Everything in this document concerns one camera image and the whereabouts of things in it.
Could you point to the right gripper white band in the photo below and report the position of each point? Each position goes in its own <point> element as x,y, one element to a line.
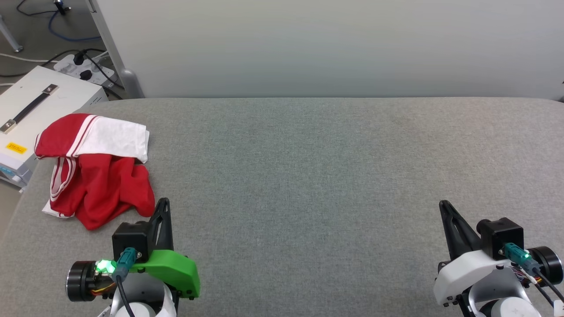
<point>467,273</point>

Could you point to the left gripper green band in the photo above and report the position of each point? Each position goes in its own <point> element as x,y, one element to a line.
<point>172,270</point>

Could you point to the red and white t-shirt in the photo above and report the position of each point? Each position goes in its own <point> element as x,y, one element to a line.
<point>105,189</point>

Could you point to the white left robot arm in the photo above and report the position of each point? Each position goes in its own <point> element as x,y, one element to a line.
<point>141,306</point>

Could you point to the white equipment case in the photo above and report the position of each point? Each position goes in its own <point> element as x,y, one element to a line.
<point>70,94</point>

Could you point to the yellow warning sticker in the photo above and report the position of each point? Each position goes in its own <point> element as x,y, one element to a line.
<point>16,148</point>

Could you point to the white power strip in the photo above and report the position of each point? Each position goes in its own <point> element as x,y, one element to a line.
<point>99,72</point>

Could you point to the black power plug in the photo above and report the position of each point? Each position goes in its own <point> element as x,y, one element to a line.
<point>79,58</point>
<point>86,75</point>

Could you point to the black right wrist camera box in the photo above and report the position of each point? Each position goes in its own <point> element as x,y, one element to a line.
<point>500,237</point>

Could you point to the teal left camera connector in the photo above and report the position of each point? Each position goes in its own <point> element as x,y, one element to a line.
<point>125,262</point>

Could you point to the teal camera connector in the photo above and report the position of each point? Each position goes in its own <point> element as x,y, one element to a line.
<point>520,255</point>
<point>125,262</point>

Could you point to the teal right camera connector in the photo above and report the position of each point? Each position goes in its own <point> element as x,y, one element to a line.
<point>520,255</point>

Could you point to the white metal partition post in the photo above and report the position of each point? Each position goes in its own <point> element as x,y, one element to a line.
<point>114,48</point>

